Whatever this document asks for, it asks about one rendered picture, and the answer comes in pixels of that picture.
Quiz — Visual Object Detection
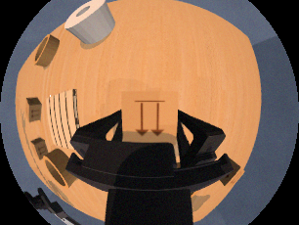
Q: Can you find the small wooden pallet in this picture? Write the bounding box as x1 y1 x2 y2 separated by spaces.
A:
46 89 80 150

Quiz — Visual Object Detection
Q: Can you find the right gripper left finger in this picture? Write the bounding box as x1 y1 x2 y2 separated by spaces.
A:
73 110 123 142

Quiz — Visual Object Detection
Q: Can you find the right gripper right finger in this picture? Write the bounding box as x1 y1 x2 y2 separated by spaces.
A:
176 110 226 167

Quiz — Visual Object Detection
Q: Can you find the grey cylinder with pale top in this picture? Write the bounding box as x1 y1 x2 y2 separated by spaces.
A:
64 0 115 44

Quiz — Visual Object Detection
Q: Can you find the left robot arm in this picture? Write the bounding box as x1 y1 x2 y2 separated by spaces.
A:
23 192 52 213

